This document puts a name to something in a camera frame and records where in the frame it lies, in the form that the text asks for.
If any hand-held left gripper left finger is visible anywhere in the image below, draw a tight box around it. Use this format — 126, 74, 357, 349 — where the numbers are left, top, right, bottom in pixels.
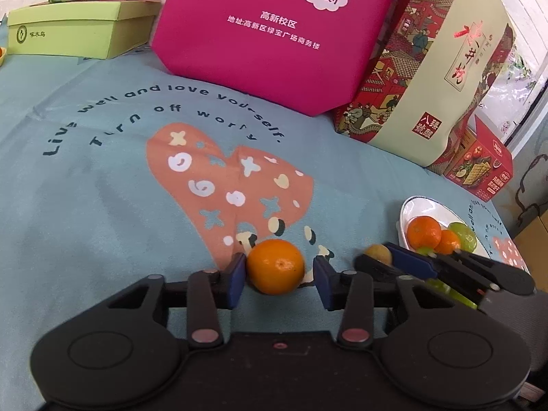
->
100, 252, 248, 350

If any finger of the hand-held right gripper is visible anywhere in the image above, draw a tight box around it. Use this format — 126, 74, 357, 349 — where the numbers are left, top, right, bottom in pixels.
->
354, 253, 493, 309
383, 242, 537, 296

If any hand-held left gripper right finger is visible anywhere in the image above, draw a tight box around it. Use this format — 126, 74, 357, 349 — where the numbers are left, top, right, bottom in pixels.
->
312, 256, 460, 350

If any small yellow-brown fruit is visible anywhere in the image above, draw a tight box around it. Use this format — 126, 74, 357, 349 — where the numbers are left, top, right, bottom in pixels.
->
364, 244, 394, 266

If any orange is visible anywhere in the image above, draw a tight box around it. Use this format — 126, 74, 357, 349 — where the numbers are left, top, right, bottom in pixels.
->
407, 217, 443, 250
434, 229, 462, 256
246, 240, 306, 296

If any white plate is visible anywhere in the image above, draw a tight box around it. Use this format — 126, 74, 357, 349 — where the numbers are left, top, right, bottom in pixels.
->
396, 196, 491, 266

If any green mango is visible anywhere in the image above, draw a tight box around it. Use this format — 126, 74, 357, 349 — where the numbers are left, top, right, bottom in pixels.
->
428, 278, 478, 310

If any green guava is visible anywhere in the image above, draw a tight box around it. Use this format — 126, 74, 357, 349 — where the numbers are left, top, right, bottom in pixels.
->
447, 222, 477, 253

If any cardboard box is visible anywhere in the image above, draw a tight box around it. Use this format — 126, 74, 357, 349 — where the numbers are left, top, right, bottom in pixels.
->
514, 216, 548, 275

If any red cracker box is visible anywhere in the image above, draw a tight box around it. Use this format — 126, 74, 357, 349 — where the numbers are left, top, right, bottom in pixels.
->
443, 117, 514, 202

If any blue printed tablecloth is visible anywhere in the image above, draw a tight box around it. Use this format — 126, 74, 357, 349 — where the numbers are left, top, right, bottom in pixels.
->
0, 13, 528, 411

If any red and beige gift bag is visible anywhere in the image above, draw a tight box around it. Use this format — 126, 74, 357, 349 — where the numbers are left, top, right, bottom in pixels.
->
333, 0, 517, 177

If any white floral bag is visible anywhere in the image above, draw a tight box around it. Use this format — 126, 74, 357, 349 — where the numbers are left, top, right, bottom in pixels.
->
473, 21, 548, 142

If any magenta tote bag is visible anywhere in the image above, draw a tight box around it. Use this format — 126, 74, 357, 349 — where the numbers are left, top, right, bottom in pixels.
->
151, 0, 406, 117

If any green shoebox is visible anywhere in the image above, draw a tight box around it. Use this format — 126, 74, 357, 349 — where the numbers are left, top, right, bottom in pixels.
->
6, 0, 162, 60

